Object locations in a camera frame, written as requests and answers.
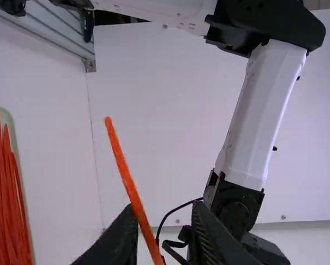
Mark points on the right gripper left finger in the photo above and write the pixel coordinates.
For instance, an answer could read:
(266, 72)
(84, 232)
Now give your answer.
(118, 240)

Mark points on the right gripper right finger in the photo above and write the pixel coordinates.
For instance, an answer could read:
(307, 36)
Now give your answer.
(212, 243)

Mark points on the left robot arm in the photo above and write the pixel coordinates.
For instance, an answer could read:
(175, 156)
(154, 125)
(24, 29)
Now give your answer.
(264, 110)

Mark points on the silver rails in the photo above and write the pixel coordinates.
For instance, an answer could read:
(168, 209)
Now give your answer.
(43, 30)

